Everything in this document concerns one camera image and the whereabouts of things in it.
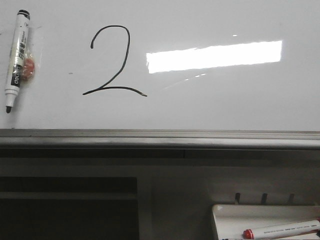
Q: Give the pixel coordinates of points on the white marker tray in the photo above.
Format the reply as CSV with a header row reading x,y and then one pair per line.
x,y
230,220

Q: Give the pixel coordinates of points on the red capped whiteboard marker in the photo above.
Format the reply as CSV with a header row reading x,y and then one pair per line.
x,y
282,230

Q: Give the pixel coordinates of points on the white whiteboard with aluminium frame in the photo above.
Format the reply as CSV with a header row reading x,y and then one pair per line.
x,y
194,74

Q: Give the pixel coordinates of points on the black whiteboard marker with magnet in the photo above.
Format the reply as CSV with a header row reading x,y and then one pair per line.
x,y
17,58

